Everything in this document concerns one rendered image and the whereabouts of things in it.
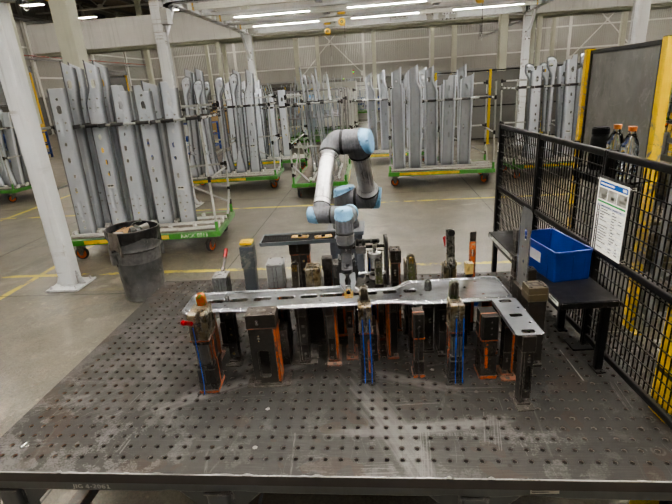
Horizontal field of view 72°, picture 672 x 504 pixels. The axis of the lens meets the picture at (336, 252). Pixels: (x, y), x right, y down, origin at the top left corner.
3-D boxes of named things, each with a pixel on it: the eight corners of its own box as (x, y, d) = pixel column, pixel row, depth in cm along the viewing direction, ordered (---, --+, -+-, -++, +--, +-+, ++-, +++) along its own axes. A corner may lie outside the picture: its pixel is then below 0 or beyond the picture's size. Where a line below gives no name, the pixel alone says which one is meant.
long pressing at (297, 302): (177, 318, 190) (176, 315, 190) (193, 295, 211) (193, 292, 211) (515, 300, 186) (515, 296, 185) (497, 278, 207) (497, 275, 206)
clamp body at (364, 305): (357, 386, 187) (352, 309, 175) (356, 368, 198) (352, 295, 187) (380, 384, 186) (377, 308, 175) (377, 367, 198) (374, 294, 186)
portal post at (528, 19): (519, 148, 1200) (529, 7, 1089) (510, 144, 1286) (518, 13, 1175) (534, 147, 1197) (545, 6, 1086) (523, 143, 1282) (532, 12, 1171)
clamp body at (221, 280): (219, 348, 221) (207, 279, 209) (224, 336, 232) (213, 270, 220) (238, 347, 221) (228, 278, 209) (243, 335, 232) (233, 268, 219)
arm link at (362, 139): (357, 196, 260) (340, 123, 215) (384, 195, 257) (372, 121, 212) (355, 213, 254) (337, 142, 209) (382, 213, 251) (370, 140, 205)
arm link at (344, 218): (354, 205, 192) (350, 210, 184) (356, 230, 195) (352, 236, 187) (336, 205, 193) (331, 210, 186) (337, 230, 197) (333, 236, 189)
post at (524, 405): (518, 411, 166) (524, 341, 156) (507, 392, 177) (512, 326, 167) (536, 411, 166) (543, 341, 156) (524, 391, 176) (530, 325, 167)
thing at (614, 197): (619, 267, 171) (632, 185, 160) (588, 247, 192) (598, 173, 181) (625, 267, 171) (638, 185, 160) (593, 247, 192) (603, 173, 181)
